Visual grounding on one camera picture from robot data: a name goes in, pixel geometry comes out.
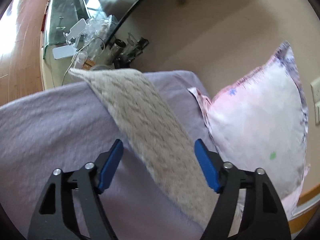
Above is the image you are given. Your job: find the beige cable-knit sweater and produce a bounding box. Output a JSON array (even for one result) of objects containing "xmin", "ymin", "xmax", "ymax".
[{"xmin": 69, "ymin": 68, "xmax": 218, "ymax": 227}]

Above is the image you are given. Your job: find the lavender bed sheet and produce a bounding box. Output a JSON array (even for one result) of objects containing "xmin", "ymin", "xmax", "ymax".
[{"xmin": 1, "ymin": 82, "xmax": 203, "ymax": 239}]

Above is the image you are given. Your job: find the pink floral pillow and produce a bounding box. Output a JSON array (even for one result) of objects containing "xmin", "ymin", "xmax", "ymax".
[{"xmin": 189, "ymin": 41, "xmax": 309, "ymax": 218}]

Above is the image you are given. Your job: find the glass-top side table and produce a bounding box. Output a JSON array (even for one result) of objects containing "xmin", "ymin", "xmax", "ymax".
[{"xmin": 41, "ymin": 0, "xmax": 141, "ymax": 89}]

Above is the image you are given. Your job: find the white phone stand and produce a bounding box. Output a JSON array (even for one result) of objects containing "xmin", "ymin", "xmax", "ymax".
[{"xmin": 52, "ymin": 18, "xmax": 87, "ymax": 60}]

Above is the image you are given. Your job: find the dark metal cup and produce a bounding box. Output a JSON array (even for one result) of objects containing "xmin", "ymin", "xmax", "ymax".
[{"xmin": 105, "ymin": 39, "xmax": 126, "ymax": 66}]

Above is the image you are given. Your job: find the white cable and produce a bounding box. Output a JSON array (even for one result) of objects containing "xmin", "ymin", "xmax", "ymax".
[{"xmin": 61, "ymin": 36, "xmax": 106, "ymax": 86}]

